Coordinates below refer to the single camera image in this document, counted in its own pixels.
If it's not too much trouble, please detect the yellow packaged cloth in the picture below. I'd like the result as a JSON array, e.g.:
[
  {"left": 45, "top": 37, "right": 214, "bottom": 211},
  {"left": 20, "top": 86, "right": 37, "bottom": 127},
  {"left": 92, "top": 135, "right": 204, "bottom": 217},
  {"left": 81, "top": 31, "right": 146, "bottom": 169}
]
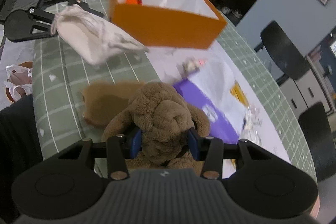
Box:
[{"left": 230, "top": 81, "right": 249, "bottom": 107}]

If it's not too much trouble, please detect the white printed table runner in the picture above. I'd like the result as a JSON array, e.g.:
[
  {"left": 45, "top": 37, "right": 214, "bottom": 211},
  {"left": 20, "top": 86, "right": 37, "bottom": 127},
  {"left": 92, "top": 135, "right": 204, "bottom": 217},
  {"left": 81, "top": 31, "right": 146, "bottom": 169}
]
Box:
[{"left": 146, "top": 42, "right": 289, "bottom": 161}]

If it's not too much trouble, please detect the orange storage box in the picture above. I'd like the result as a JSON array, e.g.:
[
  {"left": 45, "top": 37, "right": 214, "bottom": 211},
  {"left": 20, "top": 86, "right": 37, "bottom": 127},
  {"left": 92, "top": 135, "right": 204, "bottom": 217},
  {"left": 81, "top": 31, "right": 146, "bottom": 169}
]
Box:
[{"left": 109, "top": 0, "right": 227, "bottom": 49}]

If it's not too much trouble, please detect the clear plastic bag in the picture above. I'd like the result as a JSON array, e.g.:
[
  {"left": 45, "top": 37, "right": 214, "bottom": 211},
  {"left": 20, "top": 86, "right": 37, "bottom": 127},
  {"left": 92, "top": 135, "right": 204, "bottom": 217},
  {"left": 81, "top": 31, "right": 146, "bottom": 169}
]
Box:
[{"left": 239, "top": 106, "right": 263, "bottom": 146}]

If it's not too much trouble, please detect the brown bear-shaped sponge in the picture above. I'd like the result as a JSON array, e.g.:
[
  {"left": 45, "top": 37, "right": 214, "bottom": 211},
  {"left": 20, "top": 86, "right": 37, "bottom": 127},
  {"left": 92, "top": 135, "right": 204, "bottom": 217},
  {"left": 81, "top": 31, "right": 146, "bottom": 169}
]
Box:
[{"left": 81, "top": 82, "right": 144, "bottom": 128}]

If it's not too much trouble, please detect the white sideboard cabinet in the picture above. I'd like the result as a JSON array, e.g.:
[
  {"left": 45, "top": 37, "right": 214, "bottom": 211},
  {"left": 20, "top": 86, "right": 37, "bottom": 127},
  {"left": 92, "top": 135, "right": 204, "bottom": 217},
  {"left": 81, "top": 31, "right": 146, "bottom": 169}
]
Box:
[{"left": 280, "top": 43, "right": 335, "bottom": 117}]

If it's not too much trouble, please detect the purple tissue box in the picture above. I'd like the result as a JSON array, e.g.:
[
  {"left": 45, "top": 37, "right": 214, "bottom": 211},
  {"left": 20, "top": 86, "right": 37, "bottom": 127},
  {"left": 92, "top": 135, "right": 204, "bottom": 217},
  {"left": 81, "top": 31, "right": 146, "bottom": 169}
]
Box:
[{"left": 173, "top": 79, "right": 247, "bottom": 144}]

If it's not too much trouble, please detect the white drawstring cloth bag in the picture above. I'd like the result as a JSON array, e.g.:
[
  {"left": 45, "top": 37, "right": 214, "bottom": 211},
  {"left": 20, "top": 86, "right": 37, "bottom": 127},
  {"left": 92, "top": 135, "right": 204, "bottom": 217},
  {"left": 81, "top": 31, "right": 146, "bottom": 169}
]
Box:
[{"left": 50, "top": 4, "right": 149, "bottom": 66}]

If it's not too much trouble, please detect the orange crochet fruit toy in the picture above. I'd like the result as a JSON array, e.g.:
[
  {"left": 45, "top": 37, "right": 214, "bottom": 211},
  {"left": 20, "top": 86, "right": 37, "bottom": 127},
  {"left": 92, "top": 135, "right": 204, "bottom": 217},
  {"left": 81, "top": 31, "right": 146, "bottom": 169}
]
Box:
[{"left": 125, "top": 0, "right": 142, "bottom": 5}]

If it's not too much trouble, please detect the black chair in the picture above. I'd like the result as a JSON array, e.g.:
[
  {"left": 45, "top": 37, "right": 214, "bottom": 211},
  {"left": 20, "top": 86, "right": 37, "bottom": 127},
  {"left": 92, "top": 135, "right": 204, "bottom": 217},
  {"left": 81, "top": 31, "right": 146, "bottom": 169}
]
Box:
[
  {"left": 254, "top": 20, "right": 311, "bottom": 114},
  {"left": 298, "top": 102, "right": 335, "bottom": 181}
]

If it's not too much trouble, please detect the waste bin with bag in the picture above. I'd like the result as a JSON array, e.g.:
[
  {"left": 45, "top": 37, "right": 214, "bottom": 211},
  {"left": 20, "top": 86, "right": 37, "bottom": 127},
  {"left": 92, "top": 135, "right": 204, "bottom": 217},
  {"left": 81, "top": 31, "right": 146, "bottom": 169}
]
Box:
[{"left": 4, "top": 61, "right": 33, "bottom": 103}]

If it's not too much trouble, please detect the brown plush dog toy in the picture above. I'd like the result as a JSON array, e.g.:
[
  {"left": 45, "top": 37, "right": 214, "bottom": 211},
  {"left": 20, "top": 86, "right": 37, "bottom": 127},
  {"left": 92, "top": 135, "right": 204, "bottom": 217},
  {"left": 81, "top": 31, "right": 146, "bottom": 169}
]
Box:
[{"left": 102, "top": 82, "right": 210, "bottom": 174}]

